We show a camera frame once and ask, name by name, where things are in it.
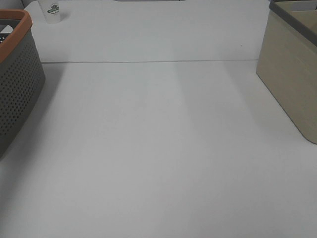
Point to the white paper cup green logo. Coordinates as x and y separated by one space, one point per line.
50 10

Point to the grey basket with orange rim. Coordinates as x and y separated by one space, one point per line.
21 74

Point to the beige bin with grey rim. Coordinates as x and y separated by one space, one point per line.
287 63

